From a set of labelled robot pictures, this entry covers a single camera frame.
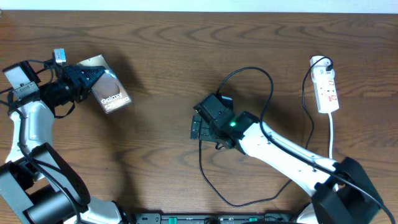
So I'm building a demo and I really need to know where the black charger cable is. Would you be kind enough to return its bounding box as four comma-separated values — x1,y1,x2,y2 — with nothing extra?
198,56,335,208

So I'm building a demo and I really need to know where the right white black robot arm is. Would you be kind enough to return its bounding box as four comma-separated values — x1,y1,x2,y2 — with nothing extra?
191,94,383,224

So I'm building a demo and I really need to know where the white power strip cord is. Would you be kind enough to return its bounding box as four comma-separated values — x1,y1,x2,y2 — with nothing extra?
328,112,340,192

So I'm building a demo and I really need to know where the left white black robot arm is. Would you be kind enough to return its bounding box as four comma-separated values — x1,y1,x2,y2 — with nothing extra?
1,60,133,223

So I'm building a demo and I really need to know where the white power strip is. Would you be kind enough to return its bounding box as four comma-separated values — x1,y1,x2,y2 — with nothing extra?
310,55,339,114

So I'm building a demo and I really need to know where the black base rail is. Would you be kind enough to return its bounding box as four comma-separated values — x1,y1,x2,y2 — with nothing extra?
134,213,295,224

